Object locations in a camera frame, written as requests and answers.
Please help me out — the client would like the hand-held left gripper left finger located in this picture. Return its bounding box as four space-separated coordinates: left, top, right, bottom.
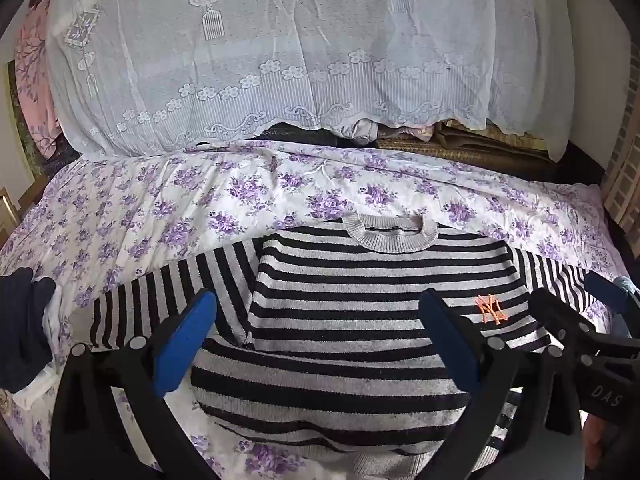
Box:
50 288 221 480

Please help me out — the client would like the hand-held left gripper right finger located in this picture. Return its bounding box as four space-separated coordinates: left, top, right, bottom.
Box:
419 288 586 480

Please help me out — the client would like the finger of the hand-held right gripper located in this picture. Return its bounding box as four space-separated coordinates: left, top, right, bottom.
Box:
583 271 640 333
529 288 602 362

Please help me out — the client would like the black grey striped sweater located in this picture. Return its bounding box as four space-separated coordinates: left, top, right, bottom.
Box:
89 211 613 476

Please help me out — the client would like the person's right hand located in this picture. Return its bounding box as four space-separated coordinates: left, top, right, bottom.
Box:
582 417 609 472

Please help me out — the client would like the purple floral bedsheet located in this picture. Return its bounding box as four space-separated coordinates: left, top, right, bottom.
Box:
0 139 636 480

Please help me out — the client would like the navy cloth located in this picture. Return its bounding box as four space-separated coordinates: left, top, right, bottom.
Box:
0 267 57 393

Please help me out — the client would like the pale pink folded cloth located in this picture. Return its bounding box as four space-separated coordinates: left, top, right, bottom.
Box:
340 119 436 143

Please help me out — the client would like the black folded cloth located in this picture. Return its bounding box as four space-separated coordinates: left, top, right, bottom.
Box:
260 122 361 150

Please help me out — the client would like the green patterned curtain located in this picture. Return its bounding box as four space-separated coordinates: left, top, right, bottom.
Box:
7 60 46 181

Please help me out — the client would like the pink floral cloth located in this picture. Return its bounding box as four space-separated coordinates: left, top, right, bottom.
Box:
14 0 63 158

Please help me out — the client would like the white lace cover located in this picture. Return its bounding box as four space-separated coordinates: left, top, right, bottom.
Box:
45 0 576 163

